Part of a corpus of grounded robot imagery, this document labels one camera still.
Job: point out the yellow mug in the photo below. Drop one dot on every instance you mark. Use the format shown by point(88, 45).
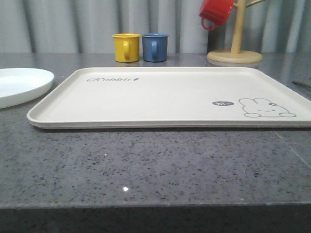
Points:
point(127, 47)

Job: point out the cream rabbit print tray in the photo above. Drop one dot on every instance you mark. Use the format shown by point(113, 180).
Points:
point(136, 97)

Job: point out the blue mug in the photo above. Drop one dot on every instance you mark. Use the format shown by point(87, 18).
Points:
point(155, 47)

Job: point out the red mug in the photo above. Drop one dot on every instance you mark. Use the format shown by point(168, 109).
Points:
point(216, 11)

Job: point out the wooden mug tree stand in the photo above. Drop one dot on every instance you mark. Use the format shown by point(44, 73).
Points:
point(235, 54)

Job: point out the white round plate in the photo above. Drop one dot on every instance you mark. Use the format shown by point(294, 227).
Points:
point(20, 85)

